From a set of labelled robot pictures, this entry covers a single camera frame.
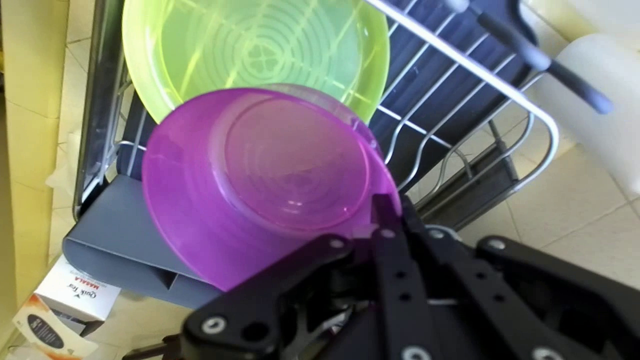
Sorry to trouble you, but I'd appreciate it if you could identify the lime green plastic plate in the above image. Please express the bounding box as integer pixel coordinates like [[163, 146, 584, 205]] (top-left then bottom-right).
[[120, 0, 392, 126]]

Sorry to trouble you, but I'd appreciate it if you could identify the black wire dish rack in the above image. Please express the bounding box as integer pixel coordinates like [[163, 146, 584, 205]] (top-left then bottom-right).
[[62, 0, 562, 310]]

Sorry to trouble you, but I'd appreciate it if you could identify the white printed box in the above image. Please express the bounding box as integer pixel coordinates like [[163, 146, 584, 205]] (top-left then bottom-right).
[[9, 254, 124, 360]]

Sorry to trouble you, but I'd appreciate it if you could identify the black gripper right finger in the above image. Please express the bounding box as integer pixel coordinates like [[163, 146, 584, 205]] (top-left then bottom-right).
[[397, 200, 640, 360]]

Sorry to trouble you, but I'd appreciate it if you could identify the white pump bottle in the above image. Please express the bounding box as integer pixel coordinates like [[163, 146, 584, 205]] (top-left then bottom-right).
[[528, 32, 640, 201]]

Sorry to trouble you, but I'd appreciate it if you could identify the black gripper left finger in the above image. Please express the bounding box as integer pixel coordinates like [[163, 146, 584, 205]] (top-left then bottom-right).
[[141, 193, 443, 360]]

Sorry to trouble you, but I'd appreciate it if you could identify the dark-handled dish brush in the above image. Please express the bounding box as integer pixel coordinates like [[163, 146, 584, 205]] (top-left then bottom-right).
[[446, 0, 616, 115]]

